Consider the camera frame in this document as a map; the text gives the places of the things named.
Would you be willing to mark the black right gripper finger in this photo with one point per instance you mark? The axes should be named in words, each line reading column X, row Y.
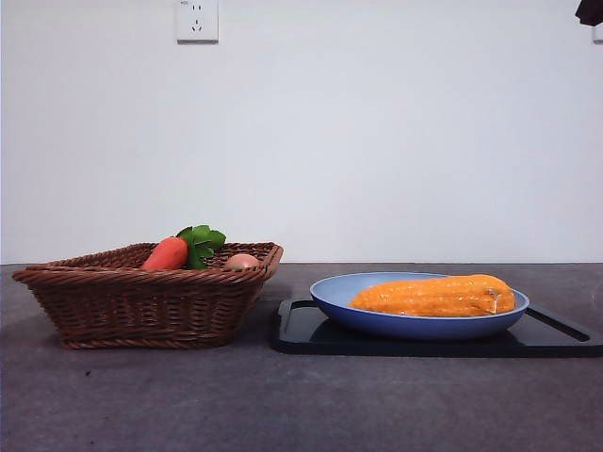
column 591, row 10

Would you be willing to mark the yellow-orange corn cob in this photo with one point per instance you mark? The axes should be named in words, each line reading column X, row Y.
column 433, row 296

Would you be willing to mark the blue plate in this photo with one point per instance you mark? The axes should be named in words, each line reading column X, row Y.
column 424, row 329

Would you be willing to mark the brown wicker basket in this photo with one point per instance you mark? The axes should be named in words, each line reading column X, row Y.
column 141, row 306

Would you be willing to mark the brown egg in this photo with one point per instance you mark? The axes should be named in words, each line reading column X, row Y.
column 241, row 261

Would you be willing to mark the black rectangular tray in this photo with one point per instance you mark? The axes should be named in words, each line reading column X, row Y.
column 301, row 339

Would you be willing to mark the orange carrot with green leaves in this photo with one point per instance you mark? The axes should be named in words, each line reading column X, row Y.
column 165, row 254

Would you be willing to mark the white wall plate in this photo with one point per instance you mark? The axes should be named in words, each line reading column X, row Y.
column 598, row 34

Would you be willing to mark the white wall socket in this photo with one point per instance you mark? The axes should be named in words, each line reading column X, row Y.
column 198, row 23

